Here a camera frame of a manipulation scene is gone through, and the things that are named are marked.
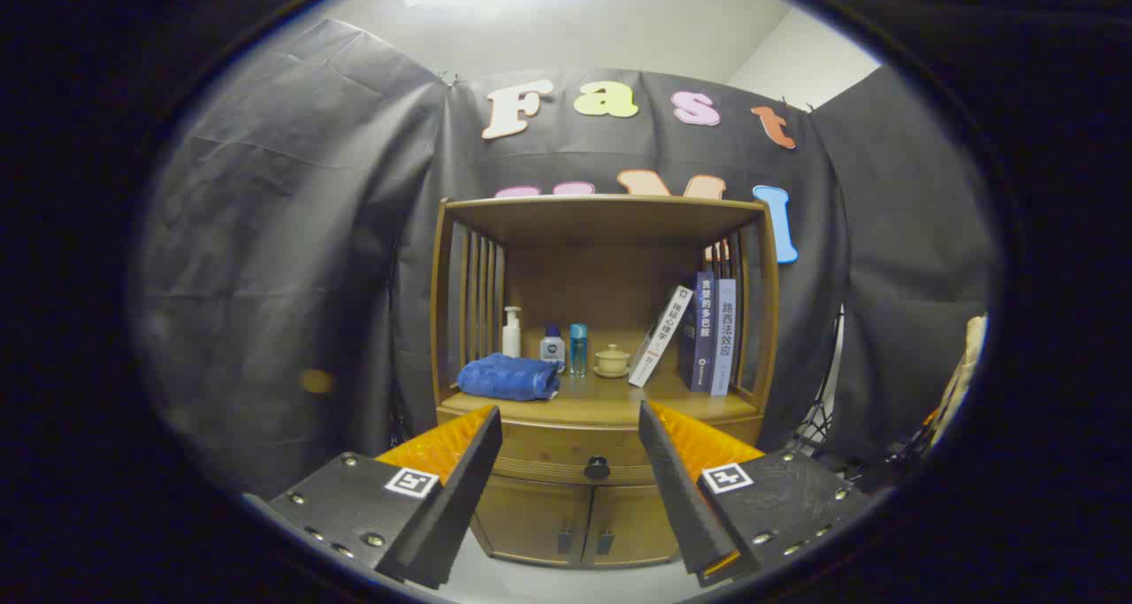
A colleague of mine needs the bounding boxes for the wooden cabinet door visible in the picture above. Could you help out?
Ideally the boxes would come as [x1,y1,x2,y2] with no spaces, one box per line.
[469,473,595,568]
[582,483,686,568]

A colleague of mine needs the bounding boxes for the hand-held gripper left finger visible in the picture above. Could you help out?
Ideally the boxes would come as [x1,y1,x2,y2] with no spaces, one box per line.
[268,406,504,590]

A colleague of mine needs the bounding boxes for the wooden countertop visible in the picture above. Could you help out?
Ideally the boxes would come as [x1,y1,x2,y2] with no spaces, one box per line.
[440,370,763,428]

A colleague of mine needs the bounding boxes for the pale blue book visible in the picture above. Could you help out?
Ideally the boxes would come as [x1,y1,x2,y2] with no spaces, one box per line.
[710,279,738,397]

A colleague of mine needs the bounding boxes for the white book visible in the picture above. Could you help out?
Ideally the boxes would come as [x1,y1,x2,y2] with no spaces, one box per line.
[628,286,695,388]

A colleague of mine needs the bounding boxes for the wooden cabinet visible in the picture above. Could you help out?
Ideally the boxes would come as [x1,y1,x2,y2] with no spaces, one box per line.
[431,195,781,570]

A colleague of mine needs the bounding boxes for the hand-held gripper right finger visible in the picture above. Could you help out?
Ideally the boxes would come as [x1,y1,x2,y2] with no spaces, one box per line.
[638,400,874,588]

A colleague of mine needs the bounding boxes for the wooden drawer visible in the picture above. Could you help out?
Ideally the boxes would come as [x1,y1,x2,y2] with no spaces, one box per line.
[478,417,765,487]

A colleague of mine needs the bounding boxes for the beige hanging cloth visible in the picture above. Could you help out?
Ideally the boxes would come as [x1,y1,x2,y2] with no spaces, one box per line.
[937,314,989,446]

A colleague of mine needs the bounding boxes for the dark blue book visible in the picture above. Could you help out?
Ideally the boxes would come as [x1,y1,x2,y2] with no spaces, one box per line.
[679,272,715,393]

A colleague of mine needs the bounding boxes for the blue folded towel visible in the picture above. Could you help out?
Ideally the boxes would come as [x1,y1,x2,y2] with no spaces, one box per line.
[457,354,562,402]

